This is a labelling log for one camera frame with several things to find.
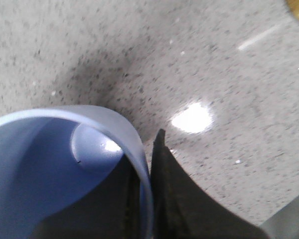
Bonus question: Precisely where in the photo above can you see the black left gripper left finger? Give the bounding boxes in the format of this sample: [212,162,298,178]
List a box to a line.
[30,156,141,239]

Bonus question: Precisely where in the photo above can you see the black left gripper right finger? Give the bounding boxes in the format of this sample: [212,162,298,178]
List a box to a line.
[151,129,268,239]

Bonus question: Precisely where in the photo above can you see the blue plastic cup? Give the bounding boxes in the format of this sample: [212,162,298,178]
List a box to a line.
[0,105,153,239]

